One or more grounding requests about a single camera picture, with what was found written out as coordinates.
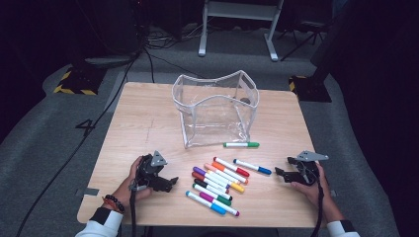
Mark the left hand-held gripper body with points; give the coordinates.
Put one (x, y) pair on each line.
(150, 171)

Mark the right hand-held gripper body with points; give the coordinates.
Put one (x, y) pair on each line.
(309, 174)

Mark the brown-red marker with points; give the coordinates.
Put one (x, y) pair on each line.
(197, 176)

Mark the purple marker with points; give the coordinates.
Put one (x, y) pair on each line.
(198, 170)

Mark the magenta marker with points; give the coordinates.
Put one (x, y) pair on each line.
(207, 197)

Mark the peach marker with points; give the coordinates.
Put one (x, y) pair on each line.
(208, 166)

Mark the red marker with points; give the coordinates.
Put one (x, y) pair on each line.
(243, 172)

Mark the light green marker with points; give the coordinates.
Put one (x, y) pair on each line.
(240, 144)

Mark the clear plastic pouch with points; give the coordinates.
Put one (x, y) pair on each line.
(214, 115)

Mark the person's right hand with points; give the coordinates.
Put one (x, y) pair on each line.
(313, 192)

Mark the person's left hand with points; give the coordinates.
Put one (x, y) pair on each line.
(126, 194)

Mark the black marker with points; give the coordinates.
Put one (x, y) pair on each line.
(200, 183)

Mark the yellow marker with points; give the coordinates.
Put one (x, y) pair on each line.
(237, 188)

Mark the dark green marker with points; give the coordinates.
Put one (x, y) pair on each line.
(224, 200)

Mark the black yellow striped floor plate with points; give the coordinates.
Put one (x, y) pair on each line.
(79, 80)
(309, 90)

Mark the grey flat stand base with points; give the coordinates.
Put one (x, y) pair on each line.
(108, 61)

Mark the black tripod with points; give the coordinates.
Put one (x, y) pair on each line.
(309, 29)

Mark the white metal stand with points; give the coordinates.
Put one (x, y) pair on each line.
(240, 10)

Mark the black post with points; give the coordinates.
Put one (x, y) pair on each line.
(326, 56)

